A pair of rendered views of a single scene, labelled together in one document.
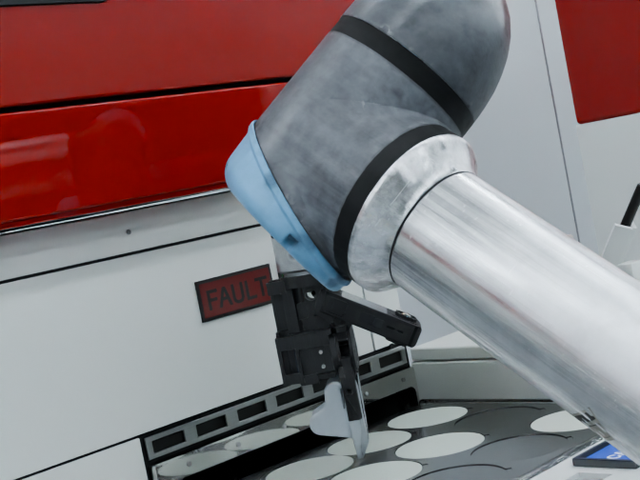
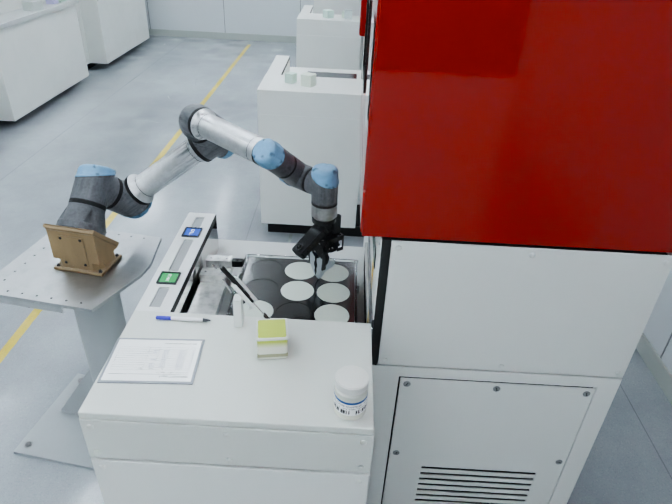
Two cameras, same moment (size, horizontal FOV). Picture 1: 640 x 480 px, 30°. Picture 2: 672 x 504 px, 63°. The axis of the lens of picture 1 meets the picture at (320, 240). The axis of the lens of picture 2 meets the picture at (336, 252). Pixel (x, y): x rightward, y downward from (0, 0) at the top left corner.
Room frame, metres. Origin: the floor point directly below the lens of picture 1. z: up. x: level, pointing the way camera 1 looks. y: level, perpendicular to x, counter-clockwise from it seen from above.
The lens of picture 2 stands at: (2.32, -0.95, 1.88)
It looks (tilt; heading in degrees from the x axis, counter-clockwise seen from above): 32 degrees down; 135
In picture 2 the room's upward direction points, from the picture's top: 3 degrees clockwise
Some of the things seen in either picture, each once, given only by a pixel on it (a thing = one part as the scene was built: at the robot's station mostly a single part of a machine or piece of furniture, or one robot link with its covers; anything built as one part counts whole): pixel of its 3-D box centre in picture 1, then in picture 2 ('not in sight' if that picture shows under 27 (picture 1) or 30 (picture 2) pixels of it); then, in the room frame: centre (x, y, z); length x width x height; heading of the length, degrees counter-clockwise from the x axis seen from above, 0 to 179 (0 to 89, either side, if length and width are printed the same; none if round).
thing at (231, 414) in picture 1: (288, 396); (370, 275); (1.45, 0.07, 0.96); 0.44 x 0.01 x 0.02; 134
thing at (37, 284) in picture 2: not in sight; (85, 278); (0.63, -0.47, 0.75); 0.45 x 0.44 x 0.13; 36
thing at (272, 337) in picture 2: not in sight; (272, 339); (1.52, -0.35, 1.00); 0.07 x 0.07 x 0.07; 53
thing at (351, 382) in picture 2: not in sight; (350, 392); (1.77, -0.34, 1.01); 0.07 x 0.07 x 0.10
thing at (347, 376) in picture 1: (347, 379); not in sight; (1.28, 0.00, 1.00); 0.05 x 0.02 x 0.09; 175
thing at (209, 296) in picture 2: not in sight; (208, 298); (1.13, -0.28, 0.87); 0.36 x 0.08 x 0.03; 134
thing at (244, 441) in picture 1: (301, 448); (367, 292); (1.45, 0.07, 0.89); 0.44 x 0.02 x 0.10; 134
